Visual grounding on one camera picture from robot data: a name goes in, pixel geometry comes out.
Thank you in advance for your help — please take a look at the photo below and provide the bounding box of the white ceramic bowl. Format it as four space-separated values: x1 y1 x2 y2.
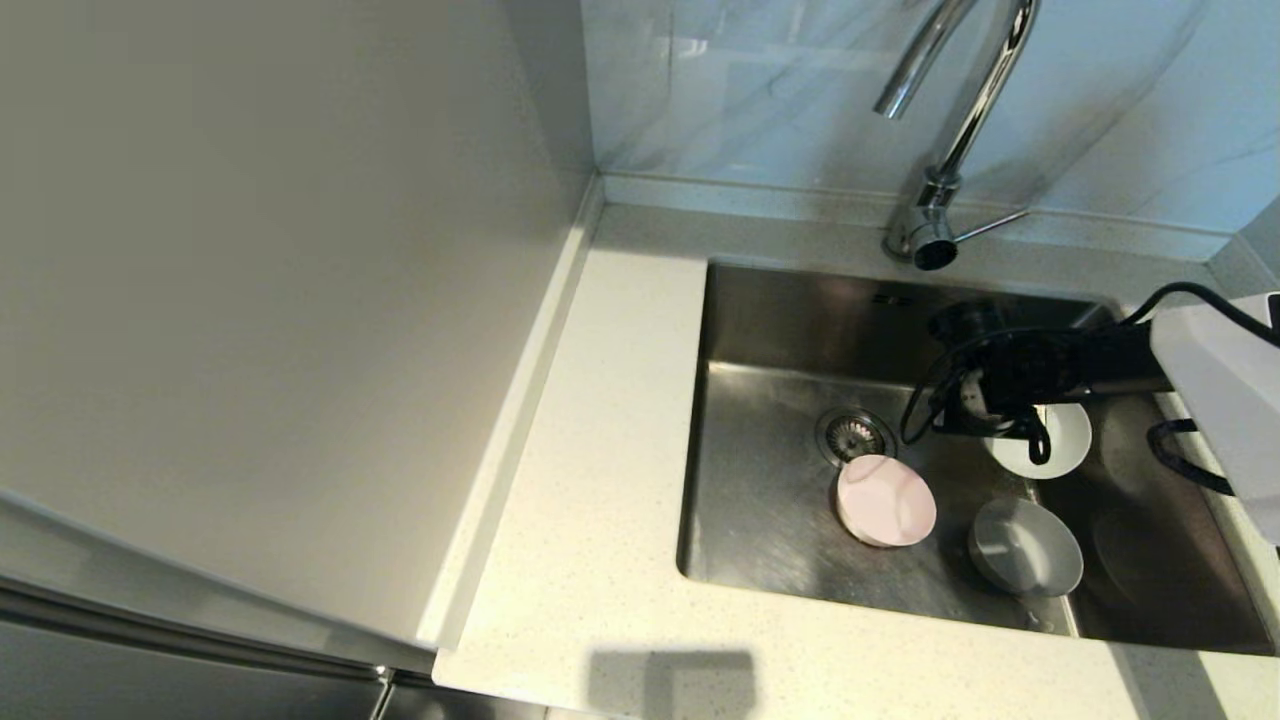
982 400 1093 481

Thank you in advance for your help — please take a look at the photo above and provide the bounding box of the pink ceramic bowl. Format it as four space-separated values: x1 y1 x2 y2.
836 454 939 549

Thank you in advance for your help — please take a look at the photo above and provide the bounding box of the grey ceramic bowl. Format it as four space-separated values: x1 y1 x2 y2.
966 497 1084 599

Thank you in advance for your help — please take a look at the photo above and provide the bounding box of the chrome gooseneck faucet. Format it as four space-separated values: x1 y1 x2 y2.
874 0 1041 271

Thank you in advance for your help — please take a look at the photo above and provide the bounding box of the stainless steel sink basin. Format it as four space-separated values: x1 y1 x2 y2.
676 258 1277 658

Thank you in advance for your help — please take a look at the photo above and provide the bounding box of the round metal drain strainer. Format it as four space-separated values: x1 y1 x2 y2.
815 405 899 469

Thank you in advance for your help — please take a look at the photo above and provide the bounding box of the grey tall cabinet side panel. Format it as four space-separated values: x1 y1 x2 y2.
0 0 606 651

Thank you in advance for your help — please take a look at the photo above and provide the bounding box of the chrome door trim strip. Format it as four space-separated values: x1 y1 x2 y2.
0 575 396 689

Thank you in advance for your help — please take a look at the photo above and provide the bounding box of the grey appliance door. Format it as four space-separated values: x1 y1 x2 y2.
0 485 546 720

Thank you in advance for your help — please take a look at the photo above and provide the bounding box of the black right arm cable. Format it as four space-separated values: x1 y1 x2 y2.
898 282 1280 498

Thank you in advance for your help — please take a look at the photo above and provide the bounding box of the chrome door handle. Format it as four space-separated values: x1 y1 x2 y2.
368 662 401 720

